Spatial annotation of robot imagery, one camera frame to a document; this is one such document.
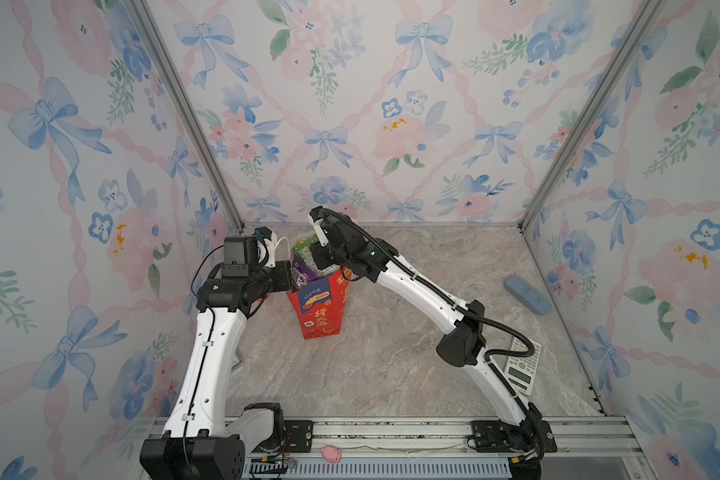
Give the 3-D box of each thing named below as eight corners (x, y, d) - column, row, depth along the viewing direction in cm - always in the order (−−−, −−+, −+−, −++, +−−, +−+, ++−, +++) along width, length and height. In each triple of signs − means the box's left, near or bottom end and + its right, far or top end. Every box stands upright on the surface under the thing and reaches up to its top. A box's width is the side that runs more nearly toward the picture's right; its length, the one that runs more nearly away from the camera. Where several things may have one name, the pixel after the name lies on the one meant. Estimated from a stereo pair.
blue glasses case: (539, 319, 97) (544, 314, 94) (499, 284, 105) (503, 278, 103) (550, 311, 99) (555, 306, 96) (510, 277, 107) (514, 271, 105)
